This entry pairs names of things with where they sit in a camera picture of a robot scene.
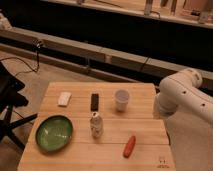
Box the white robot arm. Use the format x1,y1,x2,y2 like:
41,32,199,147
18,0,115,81
154,68,213,126

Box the small white bottle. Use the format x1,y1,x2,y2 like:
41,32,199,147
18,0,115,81
90,112,103,138

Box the black rectangular block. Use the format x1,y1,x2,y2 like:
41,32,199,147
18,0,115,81
91,94,99,111

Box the orange carrot toy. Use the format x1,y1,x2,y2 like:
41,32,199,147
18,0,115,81
123,136,136,158

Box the black chair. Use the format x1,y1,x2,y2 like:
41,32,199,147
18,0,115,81
0,62,37,149

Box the long grey metal rail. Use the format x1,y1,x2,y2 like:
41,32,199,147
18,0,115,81
0,27,213,88

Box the black floor cable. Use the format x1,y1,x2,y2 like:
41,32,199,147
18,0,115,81
0,39,44,75

